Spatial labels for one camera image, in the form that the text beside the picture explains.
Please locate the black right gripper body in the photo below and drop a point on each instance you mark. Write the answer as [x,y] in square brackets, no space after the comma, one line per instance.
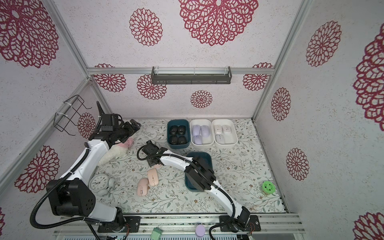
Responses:
[154,159]

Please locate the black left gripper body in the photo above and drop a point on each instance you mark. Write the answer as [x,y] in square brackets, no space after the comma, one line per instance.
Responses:
[125,132]

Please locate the black mouse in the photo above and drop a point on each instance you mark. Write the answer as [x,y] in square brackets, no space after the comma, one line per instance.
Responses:
[173,140]
[182,140]
[181,130]
[173,130]

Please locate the teal storage box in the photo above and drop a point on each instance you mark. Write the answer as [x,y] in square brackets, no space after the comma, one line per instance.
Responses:
[187,134]
[207,158]

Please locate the large purple mouse bottom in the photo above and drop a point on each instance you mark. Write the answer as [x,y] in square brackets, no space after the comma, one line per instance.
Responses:
[205,131]

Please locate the white mouse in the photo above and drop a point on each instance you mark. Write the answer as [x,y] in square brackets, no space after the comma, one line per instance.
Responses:
[218,129]
[227,129]
[220,139]

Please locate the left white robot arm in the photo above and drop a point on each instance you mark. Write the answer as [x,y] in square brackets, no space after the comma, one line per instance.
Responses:
[70,195]

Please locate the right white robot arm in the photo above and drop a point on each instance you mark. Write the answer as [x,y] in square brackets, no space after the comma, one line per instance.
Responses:
[203,179]

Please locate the left white storage box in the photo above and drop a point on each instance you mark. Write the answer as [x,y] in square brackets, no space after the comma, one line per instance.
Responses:
[207,142]

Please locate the white storage box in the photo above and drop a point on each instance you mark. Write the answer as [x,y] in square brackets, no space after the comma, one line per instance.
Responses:
[207,142]
[231,139]

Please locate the right white storage box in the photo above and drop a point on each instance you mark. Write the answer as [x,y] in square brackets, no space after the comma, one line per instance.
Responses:
[231,139]

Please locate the white plush dog toy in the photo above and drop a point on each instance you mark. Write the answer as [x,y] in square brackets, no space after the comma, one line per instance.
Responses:
[116,151]

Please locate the floral table mat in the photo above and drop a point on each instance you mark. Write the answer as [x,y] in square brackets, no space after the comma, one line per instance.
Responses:
[241,171]

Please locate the green connector block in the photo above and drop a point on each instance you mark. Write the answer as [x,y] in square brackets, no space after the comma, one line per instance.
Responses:
[156,234]

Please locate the purple round cap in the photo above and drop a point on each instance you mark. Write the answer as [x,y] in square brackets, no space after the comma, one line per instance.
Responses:
[200,231]

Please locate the green round toy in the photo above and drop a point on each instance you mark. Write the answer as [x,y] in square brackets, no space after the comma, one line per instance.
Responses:
[268,188]

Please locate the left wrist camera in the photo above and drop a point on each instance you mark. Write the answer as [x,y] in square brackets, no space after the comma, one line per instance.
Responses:
[110,122]

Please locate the black wire wall rack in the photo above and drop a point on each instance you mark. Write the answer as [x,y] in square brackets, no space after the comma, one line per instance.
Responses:
[65,118]

